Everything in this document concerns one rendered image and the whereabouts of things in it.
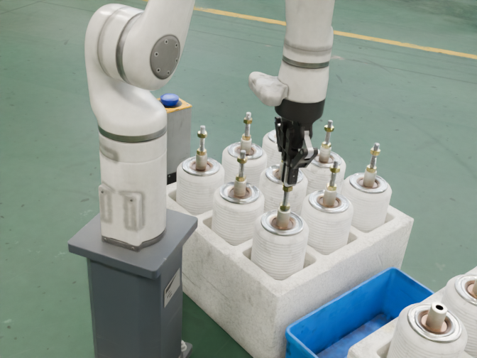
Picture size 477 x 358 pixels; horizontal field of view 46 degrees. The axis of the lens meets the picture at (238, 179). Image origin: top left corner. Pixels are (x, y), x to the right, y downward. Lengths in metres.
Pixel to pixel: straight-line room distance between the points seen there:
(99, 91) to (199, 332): 0.56
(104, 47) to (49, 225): 0.78
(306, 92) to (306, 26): 0.10
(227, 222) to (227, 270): 0.09
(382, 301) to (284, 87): 0.55
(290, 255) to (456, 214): 0.74
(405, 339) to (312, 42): 0.43
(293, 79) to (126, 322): 0.44
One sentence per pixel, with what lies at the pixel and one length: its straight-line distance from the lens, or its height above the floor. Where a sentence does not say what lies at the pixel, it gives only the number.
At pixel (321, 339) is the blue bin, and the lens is 1.10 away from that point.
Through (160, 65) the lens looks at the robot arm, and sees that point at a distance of 0.70.
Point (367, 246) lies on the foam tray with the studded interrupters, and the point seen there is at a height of 0.18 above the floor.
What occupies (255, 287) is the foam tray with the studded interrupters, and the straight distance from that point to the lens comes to 0.99.
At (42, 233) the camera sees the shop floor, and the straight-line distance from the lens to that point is 1.40.
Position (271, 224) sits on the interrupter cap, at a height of 0.25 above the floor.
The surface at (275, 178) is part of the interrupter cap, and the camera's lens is 1.11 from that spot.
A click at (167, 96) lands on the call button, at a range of 1.25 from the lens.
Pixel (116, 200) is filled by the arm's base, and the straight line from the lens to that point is 0.80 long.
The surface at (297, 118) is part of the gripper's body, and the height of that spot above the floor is 0.47.
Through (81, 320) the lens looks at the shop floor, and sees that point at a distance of 1.17.
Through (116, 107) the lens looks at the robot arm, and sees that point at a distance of 0.75.
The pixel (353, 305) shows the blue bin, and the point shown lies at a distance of 1.12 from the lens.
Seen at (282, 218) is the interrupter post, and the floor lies 0.27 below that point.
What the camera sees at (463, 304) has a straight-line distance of 0.93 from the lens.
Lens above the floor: 0.82
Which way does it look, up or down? 31 degrees down
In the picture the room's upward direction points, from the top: 5 degrees clockwise
